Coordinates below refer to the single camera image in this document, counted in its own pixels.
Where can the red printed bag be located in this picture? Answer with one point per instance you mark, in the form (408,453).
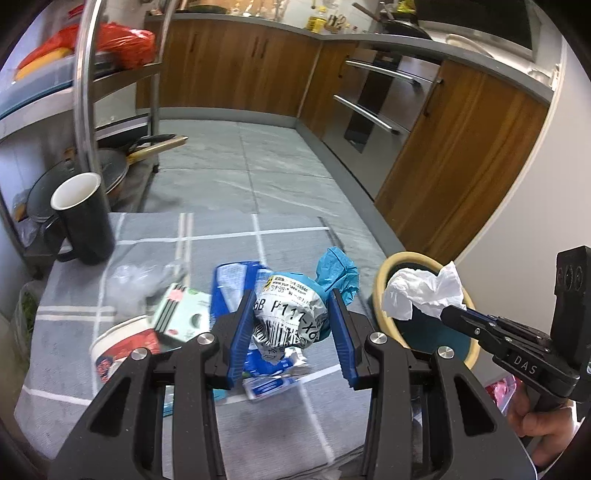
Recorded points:
(501,397)

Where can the blue bin with yellow rim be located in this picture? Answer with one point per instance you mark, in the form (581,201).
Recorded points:
(425,332)

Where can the black mug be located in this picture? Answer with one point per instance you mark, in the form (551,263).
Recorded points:
(87,226)

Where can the yellow plastic lid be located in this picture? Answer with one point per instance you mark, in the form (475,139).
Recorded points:
(44,64)

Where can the large red plastic bag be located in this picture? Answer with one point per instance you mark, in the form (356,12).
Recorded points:
(120,44)

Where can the wooden kitchen cabinets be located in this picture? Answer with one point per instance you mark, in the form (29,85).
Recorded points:
(461,161)

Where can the red white paper bowl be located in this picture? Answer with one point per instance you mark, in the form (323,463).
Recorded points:
(120,341)

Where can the green white box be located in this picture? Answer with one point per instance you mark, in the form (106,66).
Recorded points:
(184,314)

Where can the clear plastic wrap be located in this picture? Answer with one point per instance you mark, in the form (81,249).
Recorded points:
(134,284)

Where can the yellow oil bottle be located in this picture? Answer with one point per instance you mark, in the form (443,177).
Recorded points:
(316,21)

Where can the clear storage box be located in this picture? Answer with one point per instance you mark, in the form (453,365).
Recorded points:
(37,97)

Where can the blue white package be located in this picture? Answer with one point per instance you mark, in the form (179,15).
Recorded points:
(231,286)

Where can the black frying pan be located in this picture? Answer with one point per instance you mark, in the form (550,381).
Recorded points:
(406,25)

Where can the courier bag with label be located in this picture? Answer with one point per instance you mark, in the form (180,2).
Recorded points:
(286,318)

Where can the knife block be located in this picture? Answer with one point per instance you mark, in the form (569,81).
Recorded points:
(336,23)

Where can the white tissue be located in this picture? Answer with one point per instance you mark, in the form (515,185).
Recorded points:
(415,290)

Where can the stainless steel built-in appliance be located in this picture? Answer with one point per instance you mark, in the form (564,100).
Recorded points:
(406,104)

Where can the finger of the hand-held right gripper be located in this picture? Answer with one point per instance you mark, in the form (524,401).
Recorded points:
(466,323)
(521,333)

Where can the person's right hand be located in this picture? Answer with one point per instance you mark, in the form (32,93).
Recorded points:
(545,424)

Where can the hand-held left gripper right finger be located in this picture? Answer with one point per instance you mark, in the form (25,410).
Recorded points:
(344,341)

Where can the metal shelf rack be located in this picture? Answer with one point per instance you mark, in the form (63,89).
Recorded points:
(87,92)

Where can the teal plastic bag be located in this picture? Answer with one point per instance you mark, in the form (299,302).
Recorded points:
(339,272)

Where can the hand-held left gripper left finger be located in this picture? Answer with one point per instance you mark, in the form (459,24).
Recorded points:
(240,337)

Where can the bag of green vegetables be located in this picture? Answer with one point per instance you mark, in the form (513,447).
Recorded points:
(27,318)

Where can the grey checked cloth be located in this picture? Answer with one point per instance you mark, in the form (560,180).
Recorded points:
(286,249)

